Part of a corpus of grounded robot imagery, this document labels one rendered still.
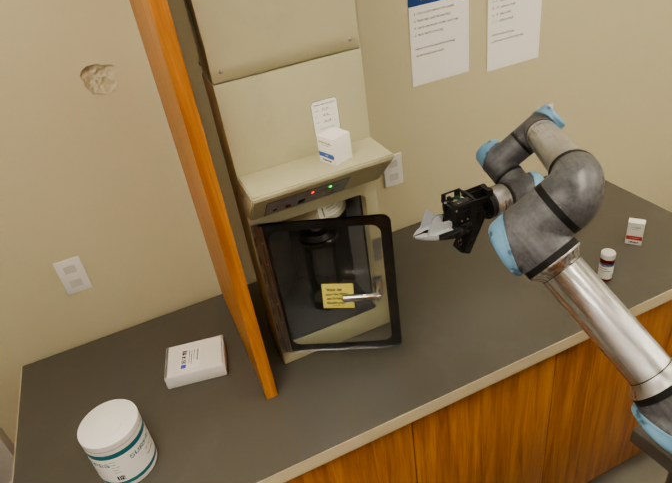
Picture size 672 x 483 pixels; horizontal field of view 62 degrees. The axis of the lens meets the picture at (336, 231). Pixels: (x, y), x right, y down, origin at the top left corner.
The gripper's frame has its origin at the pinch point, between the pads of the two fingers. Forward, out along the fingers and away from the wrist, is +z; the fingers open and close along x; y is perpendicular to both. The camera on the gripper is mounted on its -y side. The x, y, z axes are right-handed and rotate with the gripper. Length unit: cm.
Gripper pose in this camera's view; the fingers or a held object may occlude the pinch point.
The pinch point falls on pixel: (419, 237)
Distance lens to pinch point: 132.6
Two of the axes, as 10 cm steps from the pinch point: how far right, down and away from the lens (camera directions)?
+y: -1.3, -8.3, -5.5
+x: 4.2, 4.6, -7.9
